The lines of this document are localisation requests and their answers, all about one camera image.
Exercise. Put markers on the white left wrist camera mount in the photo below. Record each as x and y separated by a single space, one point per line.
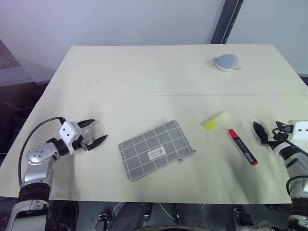
67 131

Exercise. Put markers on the red and black marker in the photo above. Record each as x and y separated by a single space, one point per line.
243 147

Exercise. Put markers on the dark metal pillar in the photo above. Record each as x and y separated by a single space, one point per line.
227 20

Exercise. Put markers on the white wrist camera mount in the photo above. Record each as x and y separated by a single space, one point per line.
67 131
300 128

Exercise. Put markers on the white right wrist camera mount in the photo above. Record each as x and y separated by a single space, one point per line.
300 128

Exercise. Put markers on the round grey-blue felt eraser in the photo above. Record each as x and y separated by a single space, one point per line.
226 62

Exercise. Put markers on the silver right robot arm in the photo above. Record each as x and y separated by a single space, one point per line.
297 163

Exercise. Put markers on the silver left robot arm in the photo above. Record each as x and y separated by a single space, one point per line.
36 156

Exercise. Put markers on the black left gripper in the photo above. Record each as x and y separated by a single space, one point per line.
78 144

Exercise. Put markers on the yellow highlighter pen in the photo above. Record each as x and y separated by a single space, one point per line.
216 120

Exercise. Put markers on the grey checked fabric pouch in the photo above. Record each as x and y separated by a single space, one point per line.
155 150

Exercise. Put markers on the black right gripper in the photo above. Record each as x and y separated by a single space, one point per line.
272 139

